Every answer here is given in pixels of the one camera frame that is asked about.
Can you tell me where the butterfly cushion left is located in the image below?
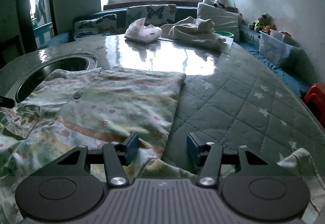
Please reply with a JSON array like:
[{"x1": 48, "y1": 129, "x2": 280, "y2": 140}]
[{"x1": 73, "y1": 14, "x2": 117, "y2": 39}]

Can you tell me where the cream folded garment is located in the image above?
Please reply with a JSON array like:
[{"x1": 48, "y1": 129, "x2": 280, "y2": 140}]
[{"x1": 160, "y1": 16, "x2": 230, "y2": 53}]

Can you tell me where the patterned children's garment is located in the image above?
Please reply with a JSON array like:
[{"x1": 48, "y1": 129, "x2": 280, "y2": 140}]
[{"x1": 0, "y1": 66, "x2": 325, "y2": 224}]

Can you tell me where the green plush toy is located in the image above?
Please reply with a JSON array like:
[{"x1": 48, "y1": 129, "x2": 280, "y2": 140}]
[{"x1": 248, "y1": 13, "x2": 276, "y2": 34}]

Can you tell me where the butterfly cushion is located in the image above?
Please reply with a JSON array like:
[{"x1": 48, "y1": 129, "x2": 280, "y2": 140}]
[
  {"x1": 126, "y1": 4, "x2": 176, "y2": 27},
  {"x1": 73, "y1": 14, "x2": 117, "y2": 39}
]

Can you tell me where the white plain pillow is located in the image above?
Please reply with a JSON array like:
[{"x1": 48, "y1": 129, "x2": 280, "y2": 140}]
[{"x1": 197, "y1": 2, "x2": 241, "y2": 42}]

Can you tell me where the translucent storage box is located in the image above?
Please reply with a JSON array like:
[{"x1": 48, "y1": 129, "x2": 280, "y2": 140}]
[{"x1": 259, "y1": 32, "x2": 302, "y2": 68}]

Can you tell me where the red plastic stool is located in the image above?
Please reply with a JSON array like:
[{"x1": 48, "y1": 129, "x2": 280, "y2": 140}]
[{"x1": 303, "y1": 83, "x2": 325, "y2": 127}]

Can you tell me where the green plastic bowl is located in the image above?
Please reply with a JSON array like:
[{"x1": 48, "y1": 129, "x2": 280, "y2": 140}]
[{"x1": 214, "y1": 30, "x2": 234, "y2": 38}]

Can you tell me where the black white plush toy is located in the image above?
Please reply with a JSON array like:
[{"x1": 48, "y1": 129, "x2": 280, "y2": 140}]
[{"x1": 202, "y1": 0, "x2": 227, "y2": 9}]

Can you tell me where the butterfly cushion centre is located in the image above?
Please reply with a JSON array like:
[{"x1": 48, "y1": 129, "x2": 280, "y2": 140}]
[{"x1": 126, "y1": 4, "x2": 176, "y2": 27}]

